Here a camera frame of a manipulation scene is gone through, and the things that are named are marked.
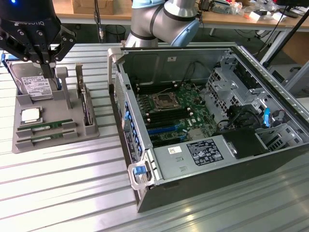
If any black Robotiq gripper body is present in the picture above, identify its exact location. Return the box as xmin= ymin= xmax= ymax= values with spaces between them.
xmin=0 ymin=0 xmax=62 ymax=63

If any green RAM stick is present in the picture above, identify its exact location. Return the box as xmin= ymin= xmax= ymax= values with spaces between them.
xmin=18 ymin=119 xmax=73 ymax=131

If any black RAM slot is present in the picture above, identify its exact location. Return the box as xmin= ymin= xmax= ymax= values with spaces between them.
xmin=145 ymin=107 xmax=192 ymax=117
xmin=147 ymin=112 xmax=194 ymax=123
xmin=137 ymin=86 xmax=180 ymax=95
xmin=136 ymin=81 xmax=177 ymax=89

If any blue expansion slot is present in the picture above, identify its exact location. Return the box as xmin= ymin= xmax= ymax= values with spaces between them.
xmin=147 ymin=124 xmax=181 ymax=136

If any hard disk with white label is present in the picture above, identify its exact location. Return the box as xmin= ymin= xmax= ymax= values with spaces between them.
xmin=6 ymin=59 xmax=60 ymax=101

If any black mesh waste bin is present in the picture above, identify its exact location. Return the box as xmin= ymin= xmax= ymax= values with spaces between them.
xmin=105 ymin=24 xmax=126 ymax=44

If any silver CPU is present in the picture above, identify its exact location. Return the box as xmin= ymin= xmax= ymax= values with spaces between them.
xmin=20 ymin=107 xmax=43 ymax=123

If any grey parts rack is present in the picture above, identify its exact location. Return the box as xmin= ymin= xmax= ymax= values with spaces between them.
xmin=12 ymin=66 xmax=101 ymax=154

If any CPU socket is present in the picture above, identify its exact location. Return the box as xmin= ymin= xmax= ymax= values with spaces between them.
xmin=151 ymin=91 xmax=182 ymax=112

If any green motherboard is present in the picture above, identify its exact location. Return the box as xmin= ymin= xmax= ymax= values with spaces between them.
xmin=134 ymin=81 xmax=218 ymax=148

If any blue case release latch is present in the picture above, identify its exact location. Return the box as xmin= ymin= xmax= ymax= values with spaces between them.
xmin=132 ymin=163 xmax=147 ymax=175

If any silver power supply unit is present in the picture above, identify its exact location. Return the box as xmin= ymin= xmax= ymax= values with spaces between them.
xmin=153 ymin=134 xmax=239 ymax=181

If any wooden desk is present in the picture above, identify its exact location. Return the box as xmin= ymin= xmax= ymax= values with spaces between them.
xmin=52 ymin=0 xmax=309 ymax=31

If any metal disk bay cage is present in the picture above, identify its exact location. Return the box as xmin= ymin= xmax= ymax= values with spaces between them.
xmin=205 ymin=52 xmax=263 ymax=123

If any white small box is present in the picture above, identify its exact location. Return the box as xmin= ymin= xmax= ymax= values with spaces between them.
xmin=249 ymin=11 xmax=267 ymax=21

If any black plastic shroud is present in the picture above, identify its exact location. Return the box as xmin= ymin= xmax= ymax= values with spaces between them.
xmin=221 ymin=128 xmax=270 ymax=160

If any open black PC case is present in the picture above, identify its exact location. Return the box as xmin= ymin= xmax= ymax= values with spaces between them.
xmin=107 ymin=43 xmax=309 ymax=213

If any blue disk bay latch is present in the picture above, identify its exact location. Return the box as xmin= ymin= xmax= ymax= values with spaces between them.
xmin=264 ymin=107 xmax=271 ymax=129

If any grey desktop computer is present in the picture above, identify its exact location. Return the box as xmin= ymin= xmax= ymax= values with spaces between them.
xmin=267 ymin=64 xmax=303 ymax=85

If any black tripod pole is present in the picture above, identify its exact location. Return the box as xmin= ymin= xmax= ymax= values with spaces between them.
xmin=262 ymin=11 xmax=309 ymax=69

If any black monitor stand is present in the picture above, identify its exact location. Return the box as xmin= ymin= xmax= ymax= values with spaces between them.
xmin=275 ymin=0 xmax=309 ymax=18

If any hanging black cable with plug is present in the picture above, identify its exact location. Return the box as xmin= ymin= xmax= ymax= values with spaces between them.
xmin=94 ymin=0 xmax=105 ymax=43

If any graphics card with metal bracket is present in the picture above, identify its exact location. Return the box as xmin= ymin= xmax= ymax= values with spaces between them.
xmin=75 ymin=63 xmax=94 ymax=127

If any black wire in case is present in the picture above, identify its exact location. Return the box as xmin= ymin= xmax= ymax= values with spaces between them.
xmin=182 ymin=61 xmax=212 ymax=86

